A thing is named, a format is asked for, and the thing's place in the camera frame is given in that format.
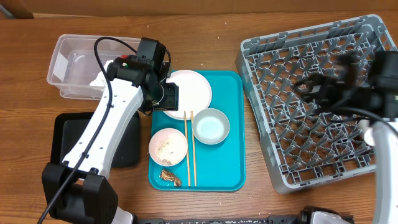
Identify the pink bowl with rice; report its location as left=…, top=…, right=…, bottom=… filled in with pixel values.
left=149, top=128, right=187, bottom=167

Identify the left wooden chopstick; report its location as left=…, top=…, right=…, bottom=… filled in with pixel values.
left=184, top=111, right=191, bottom=187

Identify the black table edge rail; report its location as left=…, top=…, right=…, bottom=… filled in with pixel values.
left=137, top=206, right=355, bottom=224

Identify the brown food scrap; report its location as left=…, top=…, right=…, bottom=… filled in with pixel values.
left=160, top=169, right=182, bottom=187

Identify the teal plastic tray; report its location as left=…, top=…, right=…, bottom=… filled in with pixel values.
left=148, top=70, right=246, bottom=192

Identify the pink round plate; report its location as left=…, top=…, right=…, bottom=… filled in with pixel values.
left=164, top=70, right=212, bottom=120

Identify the grey dishwasher rack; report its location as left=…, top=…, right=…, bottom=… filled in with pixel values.
left=236, top=14, right=396, bottom=194

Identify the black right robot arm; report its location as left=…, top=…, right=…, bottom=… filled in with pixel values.
left=293, top=51, right=397, bottom=223

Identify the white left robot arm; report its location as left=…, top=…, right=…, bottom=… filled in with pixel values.
left=38, top=55, right=178, bottom=223

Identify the black tray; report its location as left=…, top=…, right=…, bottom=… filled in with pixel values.
left=50, top=112, right=140, bottom=168

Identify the clear plastic bin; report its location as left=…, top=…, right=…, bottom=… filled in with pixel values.
left=47, top=34, right=141, bottom=100

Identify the grey-green bowl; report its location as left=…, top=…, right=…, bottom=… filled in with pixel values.
left=192, top=108, right=230, bottom=145

